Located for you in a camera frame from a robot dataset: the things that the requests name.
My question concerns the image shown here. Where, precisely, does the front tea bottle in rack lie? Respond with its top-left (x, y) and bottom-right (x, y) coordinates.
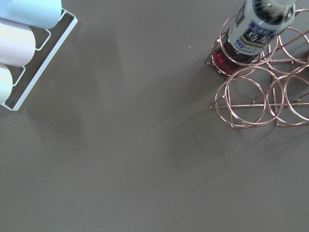
top-left (211, 0), bottom-right (295, 75)

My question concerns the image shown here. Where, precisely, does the light blue cup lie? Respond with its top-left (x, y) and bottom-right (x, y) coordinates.
top-left (0, 0), bottom-right (62, 29)

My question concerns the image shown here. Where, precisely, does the cream cup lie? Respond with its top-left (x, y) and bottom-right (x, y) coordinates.
top-left (0, 64), bottom-right (13, 104)

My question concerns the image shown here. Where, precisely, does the pink cup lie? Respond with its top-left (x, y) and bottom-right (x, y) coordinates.
top-left (0, 19), bottom-right (36, 67)

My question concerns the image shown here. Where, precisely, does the copper wire bottle rack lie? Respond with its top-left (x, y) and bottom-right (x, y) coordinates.
top-left (205, 8), bottom-right (309, 129)

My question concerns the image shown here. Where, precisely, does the white wire cup holder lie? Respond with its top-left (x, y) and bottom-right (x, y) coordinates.
top-left (1, 8), bottom-right (78, 111)

